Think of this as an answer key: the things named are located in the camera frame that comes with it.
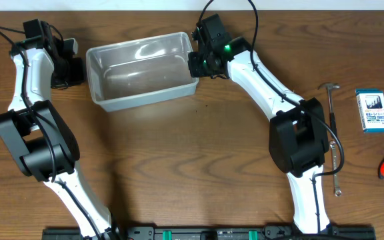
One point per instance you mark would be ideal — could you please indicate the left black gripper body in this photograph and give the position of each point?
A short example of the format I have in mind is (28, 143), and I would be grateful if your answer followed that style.
(76, 70)

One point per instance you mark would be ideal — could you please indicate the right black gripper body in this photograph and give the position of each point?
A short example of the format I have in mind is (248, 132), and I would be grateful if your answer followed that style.
(195, 64)

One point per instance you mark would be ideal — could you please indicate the clear plastic storage box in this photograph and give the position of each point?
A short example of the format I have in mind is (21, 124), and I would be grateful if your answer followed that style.
(140, 72)

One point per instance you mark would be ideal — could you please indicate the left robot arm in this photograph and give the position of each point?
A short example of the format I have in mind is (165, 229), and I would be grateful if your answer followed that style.
(38, 139)

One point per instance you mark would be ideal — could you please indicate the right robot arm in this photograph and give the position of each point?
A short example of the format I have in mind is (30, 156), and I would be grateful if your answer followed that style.
(297, 137)

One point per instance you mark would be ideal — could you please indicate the small steel hammer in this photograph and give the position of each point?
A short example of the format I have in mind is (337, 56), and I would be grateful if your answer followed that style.
(331, 87)

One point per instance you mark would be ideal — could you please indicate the blue white cardboard box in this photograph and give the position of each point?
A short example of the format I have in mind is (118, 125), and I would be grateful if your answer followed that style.
(371, 109)

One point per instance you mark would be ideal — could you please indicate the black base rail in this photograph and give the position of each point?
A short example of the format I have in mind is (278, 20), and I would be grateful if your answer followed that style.
(265, 233)

